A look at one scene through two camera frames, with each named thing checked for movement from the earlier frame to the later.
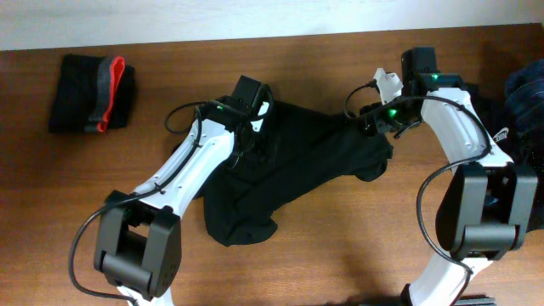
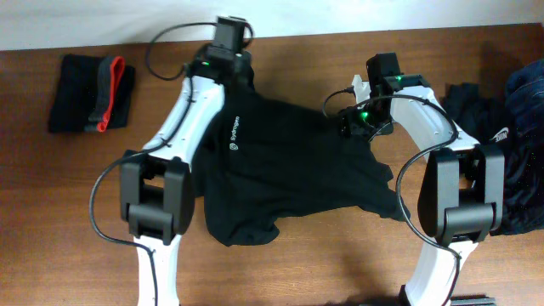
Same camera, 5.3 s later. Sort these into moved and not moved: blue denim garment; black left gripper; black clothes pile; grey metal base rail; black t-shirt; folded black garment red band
Moved: black t-shirt; black left gripper
Not moved: folded black garment red band; black clothes pile; grey metal base rail; blue denim garment
